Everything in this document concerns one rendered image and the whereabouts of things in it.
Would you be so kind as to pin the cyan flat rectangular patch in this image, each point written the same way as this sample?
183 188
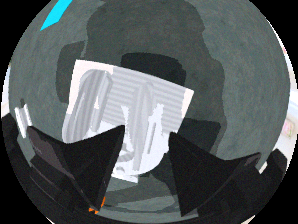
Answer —
56 13

